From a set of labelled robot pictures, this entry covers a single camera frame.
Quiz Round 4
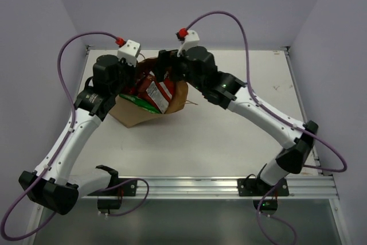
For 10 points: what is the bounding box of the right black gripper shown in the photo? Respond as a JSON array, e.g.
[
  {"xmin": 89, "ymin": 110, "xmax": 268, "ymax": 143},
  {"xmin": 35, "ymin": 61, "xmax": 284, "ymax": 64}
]
[{"xmin": 151, "ymin": 49, "xmax": 206, "ymax": 94}]

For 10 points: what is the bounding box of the red Doritos chip bag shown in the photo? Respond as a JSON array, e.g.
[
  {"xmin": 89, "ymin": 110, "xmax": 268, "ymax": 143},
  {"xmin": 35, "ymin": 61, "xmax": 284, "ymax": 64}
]
[{"xmin": 137, "ymin": 71, "xmax": 175, "ymax": 114}]

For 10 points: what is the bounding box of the brown paper bag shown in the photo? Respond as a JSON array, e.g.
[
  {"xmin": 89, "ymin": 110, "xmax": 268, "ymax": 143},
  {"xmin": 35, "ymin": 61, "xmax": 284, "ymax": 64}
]
[{"xmin": 109, "ymin": 58, "xmax": 193, "ymax": 128}]

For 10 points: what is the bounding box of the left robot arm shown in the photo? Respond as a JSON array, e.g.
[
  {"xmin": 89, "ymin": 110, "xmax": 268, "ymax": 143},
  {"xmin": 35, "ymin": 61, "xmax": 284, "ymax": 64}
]
[{"xmin": 18, "ymin": 55, "xmax": 137, "ymax": 215}]

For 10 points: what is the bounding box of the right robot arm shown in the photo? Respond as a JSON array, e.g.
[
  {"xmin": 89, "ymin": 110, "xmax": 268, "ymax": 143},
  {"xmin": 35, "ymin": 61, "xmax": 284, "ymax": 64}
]
[{"xmin": 154, "ymin": 46, "xmax": 318, "ymax": 195}]

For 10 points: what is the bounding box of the red patterned snack bag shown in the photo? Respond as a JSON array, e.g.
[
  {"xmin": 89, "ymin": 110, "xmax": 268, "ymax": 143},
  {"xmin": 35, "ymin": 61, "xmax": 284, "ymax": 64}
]
[{"xmin": 127, "ymin": 69, "xmax": 153, "ymax": 95}]

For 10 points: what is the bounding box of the green snack bag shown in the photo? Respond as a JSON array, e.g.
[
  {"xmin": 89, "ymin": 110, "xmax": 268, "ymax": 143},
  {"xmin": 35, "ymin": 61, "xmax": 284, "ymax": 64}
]
[{"xmin": 119, "ymin": 94, "xmax": 161, "ymax": 114}]

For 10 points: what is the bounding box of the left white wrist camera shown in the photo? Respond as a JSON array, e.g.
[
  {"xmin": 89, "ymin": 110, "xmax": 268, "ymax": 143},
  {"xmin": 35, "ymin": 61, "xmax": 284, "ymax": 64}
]
[{"xmin": 117, "ymin": 40, "xmax": 141, "ymax": 67}]

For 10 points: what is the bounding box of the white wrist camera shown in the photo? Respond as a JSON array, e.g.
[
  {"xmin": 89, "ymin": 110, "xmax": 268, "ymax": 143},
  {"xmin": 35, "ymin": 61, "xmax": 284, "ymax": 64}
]
[
  {"xmin": 117, "ymin": 40, "xmax": 141, "ymax": 67},
  {"xmin": 176, "ymin": 28, "xmax": 200, "ymax": 57}
]

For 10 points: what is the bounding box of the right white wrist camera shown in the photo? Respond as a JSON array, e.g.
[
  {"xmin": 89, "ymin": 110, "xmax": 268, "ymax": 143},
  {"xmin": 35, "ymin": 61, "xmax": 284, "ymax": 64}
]
[{"xmin": 176, "ymin": 28, "xmax": 200, "ymax": 57}]

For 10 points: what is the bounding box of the aluminium front rail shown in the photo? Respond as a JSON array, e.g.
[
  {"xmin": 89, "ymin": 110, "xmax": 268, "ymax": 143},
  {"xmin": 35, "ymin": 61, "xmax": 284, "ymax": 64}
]
[{"xmin": 36, "ymin": 176, "xmax": 339, "ymax": 200}]

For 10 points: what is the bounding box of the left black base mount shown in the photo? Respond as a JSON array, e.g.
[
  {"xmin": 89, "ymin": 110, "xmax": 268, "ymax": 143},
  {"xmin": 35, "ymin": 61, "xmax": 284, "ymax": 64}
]
[{"xmin": 87, "ymin": 178, "xmax": 142, "ymax": 218}]

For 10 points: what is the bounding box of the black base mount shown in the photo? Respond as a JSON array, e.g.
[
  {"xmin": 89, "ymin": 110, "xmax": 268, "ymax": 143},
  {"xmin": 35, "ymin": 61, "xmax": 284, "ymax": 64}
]
[
  {"xmin": 87, "ymin": 178, "xmax": 142, "ymax": 218},
  {"xmin": 237, "ymin": 174, "xmax": 290, "ymax": 216}
]

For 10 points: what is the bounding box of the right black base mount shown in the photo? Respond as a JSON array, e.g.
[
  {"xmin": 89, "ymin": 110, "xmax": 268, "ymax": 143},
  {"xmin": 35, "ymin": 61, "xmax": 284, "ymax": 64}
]
[{"xmin": 237, "ymin": 174, "xmax": 290, "ymax": 216}]

